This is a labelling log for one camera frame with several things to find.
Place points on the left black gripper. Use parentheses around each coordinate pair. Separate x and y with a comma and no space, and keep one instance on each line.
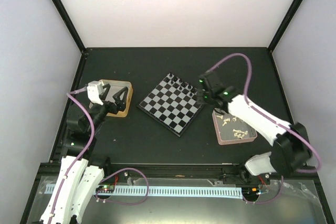
(119,105)

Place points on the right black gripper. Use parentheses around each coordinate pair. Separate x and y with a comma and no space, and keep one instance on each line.
(200,97)

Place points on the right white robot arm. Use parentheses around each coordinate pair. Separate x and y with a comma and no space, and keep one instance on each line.
(289,150)

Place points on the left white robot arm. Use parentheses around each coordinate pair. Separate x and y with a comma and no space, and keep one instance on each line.
(80,172)

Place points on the pink tray with pieces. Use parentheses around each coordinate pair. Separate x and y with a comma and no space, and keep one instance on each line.
(252,133)

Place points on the white pieces in pink tray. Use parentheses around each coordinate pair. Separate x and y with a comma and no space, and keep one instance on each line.
(230,127)

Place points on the gold metal tin tray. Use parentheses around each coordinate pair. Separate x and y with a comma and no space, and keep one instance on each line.
(114,91)

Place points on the black and white chessboard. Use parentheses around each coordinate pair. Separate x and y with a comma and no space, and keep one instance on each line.
(172,103)

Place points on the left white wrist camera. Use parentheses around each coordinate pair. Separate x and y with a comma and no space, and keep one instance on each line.
(94,89)

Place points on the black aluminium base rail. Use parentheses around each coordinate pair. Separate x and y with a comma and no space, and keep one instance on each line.
(233,174)

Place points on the light blue slotted cable duct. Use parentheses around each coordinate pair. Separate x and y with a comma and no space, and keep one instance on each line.
(169,191)

